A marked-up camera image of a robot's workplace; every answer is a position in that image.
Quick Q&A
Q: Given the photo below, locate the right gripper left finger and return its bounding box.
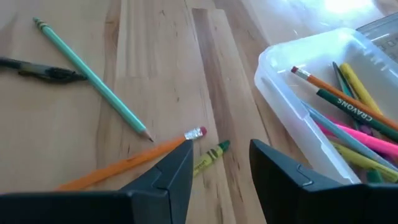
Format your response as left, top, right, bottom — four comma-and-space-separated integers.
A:
119, 139, 194, 224

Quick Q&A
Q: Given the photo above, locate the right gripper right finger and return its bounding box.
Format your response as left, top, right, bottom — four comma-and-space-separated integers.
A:
249, 139, 364, 224

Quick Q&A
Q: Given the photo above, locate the orange pencil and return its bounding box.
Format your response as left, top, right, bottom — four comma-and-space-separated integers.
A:
290, 65, 398, 131
55, 126, 208, 192

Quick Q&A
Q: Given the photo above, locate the olive crayon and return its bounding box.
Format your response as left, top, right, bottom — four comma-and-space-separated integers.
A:
192, 139, 231, 179
329, 140, 398, 184

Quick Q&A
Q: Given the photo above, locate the grey-blue pencil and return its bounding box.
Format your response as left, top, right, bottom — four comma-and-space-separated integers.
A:
303, 102, 398, 172

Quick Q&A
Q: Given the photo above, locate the dark green crayon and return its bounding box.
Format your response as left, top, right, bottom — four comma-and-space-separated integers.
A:
316, 88, 398, 142
366, 169, 386, 184

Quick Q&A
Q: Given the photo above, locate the clear box with grey lid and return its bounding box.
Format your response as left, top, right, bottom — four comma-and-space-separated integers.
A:
254, 12, 398, 185

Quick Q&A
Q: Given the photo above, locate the pink highlighter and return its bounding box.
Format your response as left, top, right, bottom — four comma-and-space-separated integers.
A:
317, 116, 398, 158

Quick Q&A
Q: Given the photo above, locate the teal pencil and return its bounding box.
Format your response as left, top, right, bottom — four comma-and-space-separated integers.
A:
32, 17, 155, 143

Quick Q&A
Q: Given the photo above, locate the black pen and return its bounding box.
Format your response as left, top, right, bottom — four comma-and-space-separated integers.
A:
0, 57, 88, 84

